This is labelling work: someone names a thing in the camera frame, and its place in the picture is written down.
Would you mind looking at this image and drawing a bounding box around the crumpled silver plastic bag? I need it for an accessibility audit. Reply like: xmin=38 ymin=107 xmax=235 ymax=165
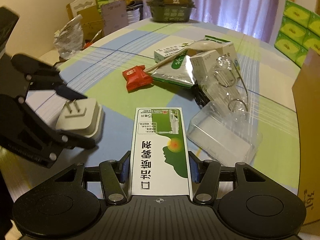
xmin=53 ymin=15 xmax=84 ymax=60

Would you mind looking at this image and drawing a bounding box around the white green tablet box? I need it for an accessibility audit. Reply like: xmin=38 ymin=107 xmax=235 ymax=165
xmin=189 ymin=40 xmax=240 ymax=84

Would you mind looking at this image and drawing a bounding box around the green tissue pack stack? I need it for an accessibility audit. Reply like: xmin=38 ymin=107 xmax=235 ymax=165
xmin=274 ymin=0 xmax=319 ymax=67

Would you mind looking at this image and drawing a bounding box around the red snack packet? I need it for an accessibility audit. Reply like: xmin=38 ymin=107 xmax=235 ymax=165
xmin=122 ymin=65 xmax=153 ymax=92

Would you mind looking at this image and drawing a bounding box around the green white spray medicine box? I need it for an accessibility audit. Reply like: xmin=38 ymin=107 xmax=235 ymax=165
xmin=129 ymin=107 xmax=192 ymax=196

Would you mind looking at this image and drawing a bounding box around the silver foil pouch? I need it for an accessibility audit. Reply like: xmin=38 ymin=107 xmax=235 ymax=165
xmin=150 ymin=35 xmax=232 ymax=88

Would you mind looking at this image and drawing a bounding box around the large cardboard box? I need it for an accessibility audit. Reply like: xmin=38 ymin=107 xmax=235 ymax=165
xmin=292 ymin=49 xmax=320 ymax=225

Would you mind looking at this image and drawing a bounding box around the purple curtain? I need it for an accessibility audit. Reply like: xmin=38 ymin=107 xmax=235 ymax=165
xmin=141 ymin=0 xmax=279 ymax=42

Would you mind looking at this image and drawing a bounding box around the white chair back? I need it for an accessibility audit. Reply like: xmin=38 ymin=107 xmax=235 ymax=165
xmin=66 ymin=0 xmax=97 ymax=20

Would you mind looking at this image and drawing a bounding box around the checked tablecloth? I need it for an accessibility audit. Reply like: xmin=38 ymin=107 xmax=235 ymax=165
xmin=0 ymin=18 xmax=301 ymax=203

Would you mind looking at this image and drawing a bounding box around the white power plug adapter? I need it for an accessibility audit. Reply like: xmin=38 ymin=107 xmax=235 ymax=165
xmin=55 ymin=98 xmax=104 ymax=142

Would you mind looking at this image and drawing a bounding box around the long white medicine box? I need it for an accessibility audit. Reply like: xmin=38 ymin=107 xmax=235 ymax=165
xmin=153 ymin=41 xmax=195 ymax=63

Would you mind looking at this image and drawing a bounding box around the clear plastic tray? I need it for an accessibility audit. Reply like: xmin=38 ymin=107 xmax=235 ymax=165
xmin=187 ymin=101 xmax=263 ymax=166

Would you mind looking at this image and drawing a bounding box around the wire rack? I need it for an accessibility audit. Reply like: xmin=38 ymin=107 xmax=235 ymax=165
xmin=200 ymin=55 xmax=249 ymax=113

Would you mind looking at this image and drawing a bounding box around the white plastic spoon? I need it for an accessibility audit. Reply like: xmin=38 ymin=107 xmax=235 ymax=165
xmin=144 ymin=40 xmax=222 ymax=73

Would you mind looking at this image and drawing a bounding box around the dark green noodle bowl box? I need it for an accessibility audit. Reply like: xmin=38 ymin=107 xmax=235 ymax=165
xmin=146 ymin=0 xmax=195 ymax=23

